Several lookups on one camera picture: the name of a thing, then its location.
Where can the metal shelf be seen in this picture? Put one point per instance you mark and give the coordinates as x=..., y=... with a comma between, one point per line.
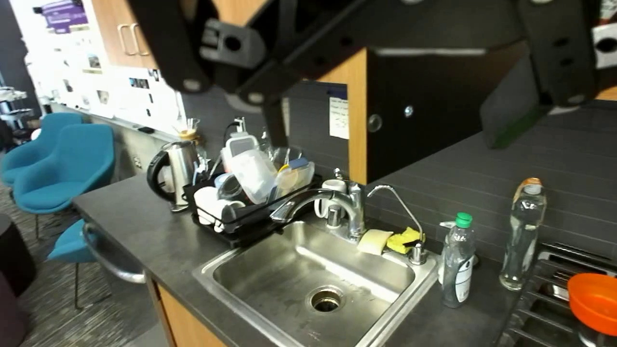
x=12, y=108

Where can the dark round table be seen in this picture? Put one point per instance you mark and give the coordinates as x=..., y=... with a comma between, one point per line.
x=14, y=255

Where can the thin curved chrome tap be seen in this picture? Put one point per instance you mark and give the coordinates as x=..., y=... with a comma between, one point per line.
x=417, y=250

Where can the wooden wall cupboard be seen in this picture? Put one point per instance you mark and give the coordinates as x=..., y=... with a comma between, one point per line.
x=241, y=12

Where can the heap of white mugs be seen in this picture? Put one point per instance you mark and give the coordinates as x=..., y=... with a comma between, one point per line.
x=209, y=202

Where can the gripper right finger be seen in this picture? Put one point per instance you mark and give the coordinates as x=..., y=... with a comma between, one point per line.
x=559, y=53

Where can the black dish rack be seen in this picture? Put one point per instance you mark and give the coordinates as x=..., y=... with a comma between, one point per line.
x=250, y=226

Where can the row of blue chairs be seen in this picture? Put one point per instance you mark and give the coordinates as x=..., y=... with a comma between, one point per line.
x=67, y=168

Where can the bright yellow sponge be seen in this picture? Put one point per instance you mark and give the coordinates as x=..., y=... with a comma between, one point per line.
x=400, y=241

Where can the white mug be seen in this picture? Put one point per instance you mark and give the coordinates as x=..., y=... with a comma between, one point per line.
x=332, y=188

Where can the green cap soap bottle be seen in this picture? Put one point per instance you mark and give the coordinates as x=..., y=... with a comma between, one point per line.
x=457, y=270

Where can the white paper note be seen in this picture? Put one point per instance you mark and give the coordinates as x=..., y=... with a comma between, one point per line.
x=339, y=118

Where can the cupboard door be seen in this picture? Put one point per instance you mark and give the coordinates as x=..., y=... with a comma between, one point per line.
x=424, y=135

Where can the blue chair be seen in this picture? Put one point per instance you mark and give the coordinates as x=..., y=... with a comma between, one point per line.
x=70, y=246

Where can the glass pour-over coffee maker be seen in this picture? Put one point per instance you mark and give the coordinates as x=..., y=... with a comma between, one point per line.
x=189, y=130

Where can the pale yellow sponge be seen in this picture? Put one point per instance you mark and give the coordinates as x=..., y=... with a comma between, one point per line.
x=375, y=241

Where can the heap of plastic containers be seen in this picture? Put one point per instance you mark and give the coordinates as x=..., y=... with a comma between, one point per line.
x=253, y=176

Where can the stainless steel sink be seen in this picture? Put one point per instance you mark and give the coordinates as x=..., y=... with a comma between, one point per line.
x=299, y=274

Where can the steel electric kettle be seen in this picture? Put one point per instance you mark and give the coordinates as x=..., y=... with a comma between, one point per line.
x=181, y=168

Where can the wooden base cabinet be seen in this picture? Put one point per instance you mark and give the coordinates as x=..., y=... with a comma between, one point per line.
x=188, y=327

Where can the orange plastic bowl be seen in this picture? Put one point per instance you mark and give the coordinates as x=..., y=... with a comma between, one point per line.
x=595, y=301

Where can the whiteboard with papers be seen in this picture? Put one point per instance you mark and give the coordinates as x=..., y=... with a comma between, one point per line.
x=115, y=91

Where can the clear bottle with orange cap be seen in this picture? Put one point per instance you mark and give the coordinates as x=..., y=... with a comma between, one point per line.
x=523, y=241

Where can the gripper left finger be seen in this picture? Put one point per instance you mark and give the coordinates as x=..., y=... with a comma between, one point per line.
x=168, y=43

